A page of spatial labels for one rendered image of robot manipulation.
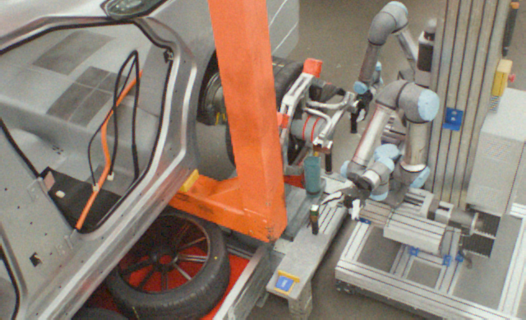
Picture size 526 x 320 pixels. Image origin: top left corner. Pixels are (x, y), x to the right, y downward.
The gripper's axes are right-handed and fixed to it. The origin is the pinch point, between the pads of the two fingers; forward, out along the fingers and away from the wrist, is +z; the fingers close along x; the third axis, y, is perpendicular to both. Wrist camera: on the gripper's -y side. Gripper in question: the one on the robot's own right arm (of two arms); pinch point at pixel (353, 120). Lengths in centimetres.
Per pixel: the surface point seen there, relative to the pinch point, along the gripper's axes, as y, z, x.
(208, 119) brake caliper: 1, 31, -74
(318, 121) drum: 9.0, 17.3, -13.0
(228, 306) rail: -44, 108, -23
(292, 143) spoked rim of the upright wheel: -18.6, 12.0, -32.2
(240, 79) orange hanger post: 75, 73, -20
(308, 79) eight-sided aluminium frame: 29.0, 9.9, -21.2
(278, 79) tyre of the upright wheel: 35, 22, -32
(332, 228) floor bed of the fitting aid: -75, 18, -6
